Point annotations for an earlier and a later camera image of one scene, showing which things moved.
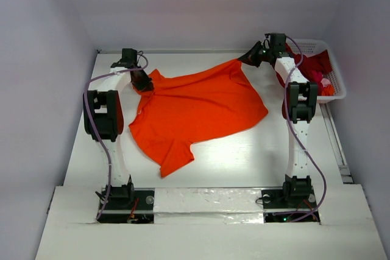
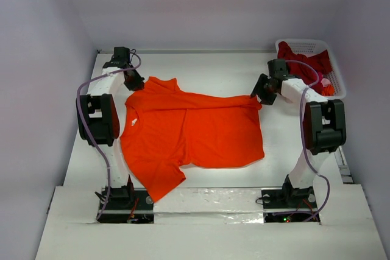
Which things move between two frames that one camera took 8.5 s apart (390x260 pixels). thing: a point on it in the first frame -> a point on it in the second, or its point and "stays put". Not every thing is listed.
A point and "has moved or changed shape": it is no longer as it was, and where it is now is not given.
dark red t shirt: (319, 61) stays put
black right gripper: (254, 55) -> (262, 90)
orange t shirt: (183, 109) has moved or changed shape
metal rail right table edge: (342, 164) stays put
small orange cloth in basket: (328, 91) stays put
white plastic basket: (308, 47) stays put
